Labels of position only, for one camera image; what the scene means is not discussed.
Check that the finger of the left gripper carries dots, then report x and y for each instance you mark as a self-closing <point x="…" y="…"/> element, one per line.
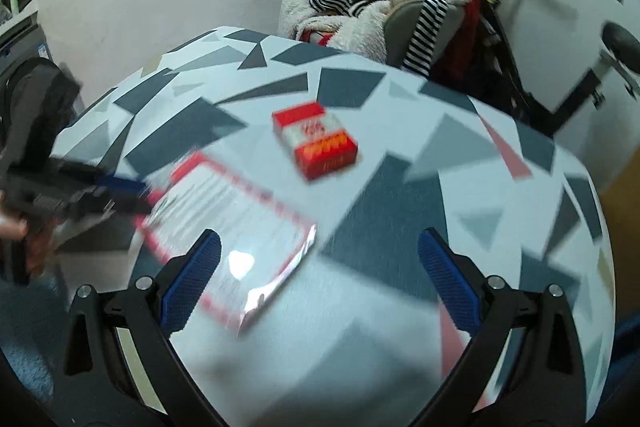
<point x="125" y="204"/>
<point x="118" y="184"/>

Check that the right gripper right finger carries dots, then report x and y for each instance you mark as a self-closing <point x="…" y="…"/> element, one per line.
<point x="456" y="279"/>

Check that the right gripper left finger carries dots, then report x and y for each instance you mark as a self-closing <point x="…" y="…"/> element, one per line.
<point x="183" y="280"/>

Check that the pink blister card package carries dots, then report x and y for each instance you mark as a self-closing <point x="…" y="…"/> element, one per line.
<point x="262" y="239"/>

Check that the grey fleece left forearm sleeve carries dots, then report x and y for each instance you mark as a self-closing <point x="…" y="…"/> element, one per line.
<point x="33" y="320"/>

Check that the person's left hand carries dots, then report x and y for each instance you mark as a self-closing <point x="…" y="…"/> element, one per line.
<point x="15" y="228"/>

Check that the soap dispenser bottle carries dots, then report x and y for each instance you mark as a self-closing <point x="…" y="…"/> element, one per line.
<point x="14" y="7"/>

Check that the geometric pattern tablecloth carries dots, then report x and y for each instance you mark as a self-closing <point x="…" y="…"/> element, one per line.
<point x="357" y="336"/>

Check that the red cigarette pack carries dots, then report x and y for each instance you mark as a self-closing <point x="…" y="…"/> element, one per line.
<point x="318" y="141"/>

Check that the chair under clothes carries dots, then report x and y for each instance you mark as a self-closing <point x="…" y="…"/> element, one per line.
<point x="417" y="32"/>

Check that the white fleece garment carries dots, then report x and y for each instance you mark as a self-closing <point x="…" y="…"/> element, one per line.
<point x="361" y="34"/>

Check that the black exercise bike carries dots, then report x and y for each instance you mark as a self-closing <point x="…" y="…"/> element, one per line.
<point x="482" y="62"/>

